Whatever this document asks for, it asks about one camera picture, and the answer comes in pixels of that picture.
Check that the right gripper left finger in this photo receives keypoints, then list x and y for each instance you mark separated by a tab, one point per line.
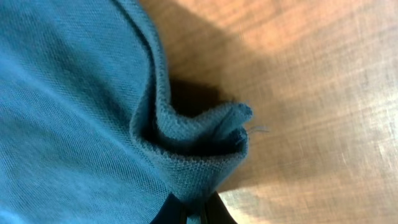
173	211

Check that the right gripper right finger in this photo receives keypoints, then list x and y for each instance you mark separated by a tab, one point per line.
215	212

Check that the blue polo shirt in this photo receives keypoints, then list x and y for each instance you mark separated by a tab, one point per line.
88	132

